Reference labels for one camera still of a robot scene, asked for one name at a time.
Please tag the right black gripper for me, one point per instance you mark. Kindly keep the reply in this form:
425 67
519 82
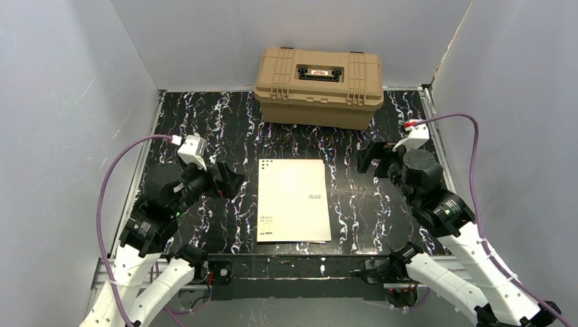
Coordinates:
379 157

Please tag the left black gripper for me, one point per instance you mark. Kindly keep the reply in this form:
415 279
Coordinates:
217 179

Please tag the white A4 file folder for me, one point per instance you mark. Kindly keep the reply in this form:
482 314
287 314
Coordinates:
293 205

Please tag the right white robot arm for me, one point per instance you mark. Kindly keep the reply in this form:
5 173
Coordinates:
493 296

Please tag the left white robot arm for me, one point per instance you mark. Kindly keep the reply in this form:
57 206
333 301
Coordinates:
194 255

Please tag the tan plastic toolbox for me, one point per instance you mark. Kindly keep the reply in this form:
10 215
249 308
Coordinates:
328 89

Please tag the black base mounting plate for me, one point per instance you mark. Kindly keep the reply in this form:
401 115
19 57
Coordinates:
293 275

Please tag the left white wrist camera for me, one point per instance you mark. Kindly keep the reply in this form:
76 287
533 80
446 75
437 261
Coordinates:
191 150

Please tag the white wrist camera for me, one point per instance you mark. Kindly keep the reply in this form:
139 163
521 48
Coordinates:
417 134
191 150

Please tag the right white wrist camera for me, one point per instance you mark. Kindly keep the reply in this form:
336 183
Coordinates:
417 134

